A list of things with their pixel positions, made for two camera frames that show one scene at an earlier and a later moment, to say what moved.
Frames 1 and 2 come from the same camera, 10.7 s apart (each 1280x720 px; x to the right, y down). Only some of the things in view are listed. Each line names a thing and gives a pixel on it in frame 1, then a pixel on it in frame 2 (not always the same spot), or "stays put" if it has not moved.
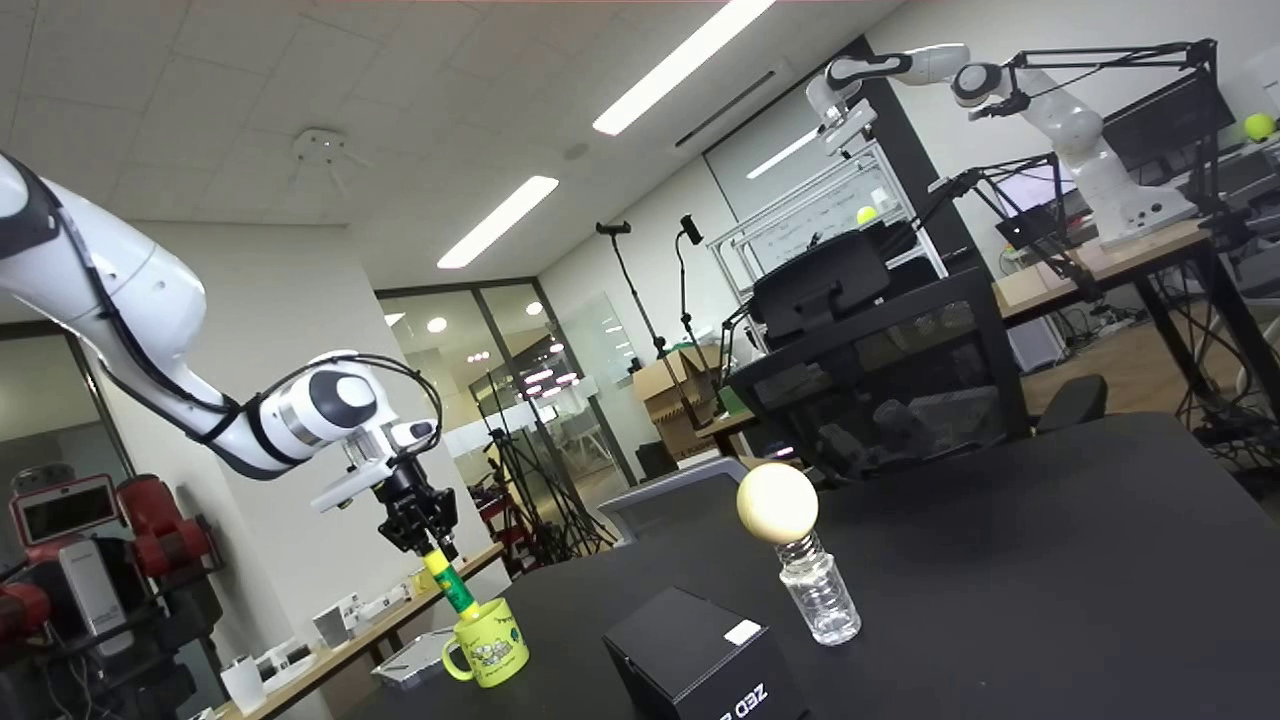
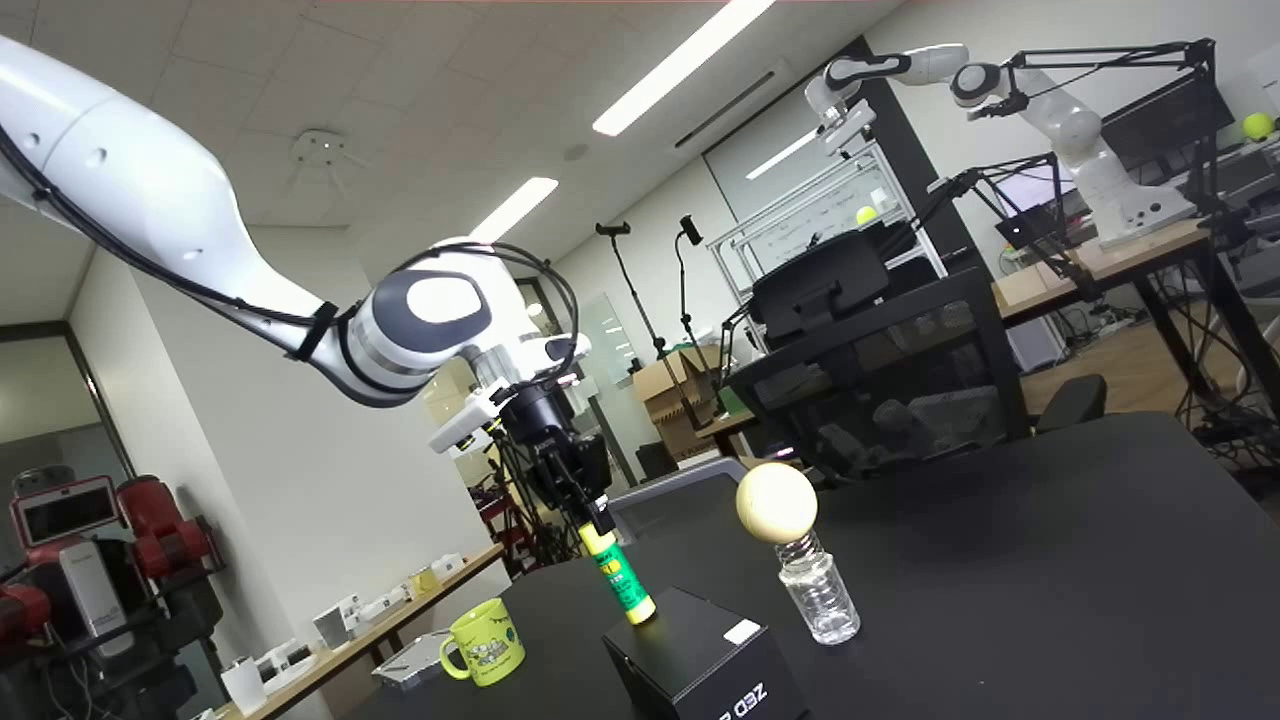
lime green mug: x=493 y=645 stays put
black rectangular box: x=690 y=656 stays put
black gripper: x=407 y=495 -> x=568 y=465
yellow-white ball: x=777 y=500 stays put
